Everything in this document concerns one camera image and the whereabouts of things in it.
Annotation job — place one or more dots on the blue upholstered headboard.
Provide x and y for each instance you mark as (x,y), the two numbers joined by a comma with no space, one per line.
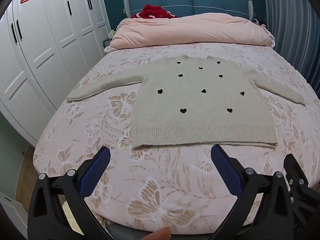
(212,0)

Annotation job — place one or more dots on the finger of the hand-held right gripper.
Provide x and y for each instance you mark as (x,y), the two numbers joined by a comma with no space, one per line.
(296,172)

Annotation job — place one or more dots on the grey curtain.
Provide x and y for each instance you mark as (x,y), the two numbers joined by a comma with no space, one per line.
(287,17)

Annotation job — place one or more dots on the pink duvet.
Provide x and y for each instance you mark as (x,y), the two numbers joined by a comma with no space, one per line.
(187,30)

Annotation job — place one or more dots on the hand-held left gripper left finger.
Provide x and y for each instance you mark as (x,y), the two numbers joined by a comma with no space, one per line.
(96,170)

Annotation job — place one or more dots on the red cloth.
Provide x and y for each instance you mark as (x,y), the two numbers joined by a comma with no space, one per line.
(155,12)

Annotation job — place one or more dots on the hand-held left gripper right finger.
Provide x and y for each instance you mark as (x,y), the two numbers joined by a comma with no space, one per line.
(225,170)

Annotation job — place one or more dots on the black and white plush toy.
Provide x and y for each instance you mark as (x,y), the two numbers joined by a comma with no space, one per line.
(257,22)

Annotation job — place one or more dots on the bed with pink butterfly sheet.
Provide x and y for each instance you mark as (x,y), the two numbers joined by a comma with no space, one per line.
(150,180)

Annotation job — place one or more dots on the beige knit sweater black hearts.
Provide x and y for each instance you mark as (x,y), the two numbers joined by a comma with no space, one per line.
(195,110)

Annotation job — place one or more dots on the white wardrobe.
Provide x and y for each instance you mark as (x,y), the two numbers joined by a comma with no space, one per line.
(37,67)

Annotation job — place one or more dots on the dark nightstand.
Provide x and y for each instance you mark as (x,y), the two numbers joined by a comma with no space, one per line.
(107,41)

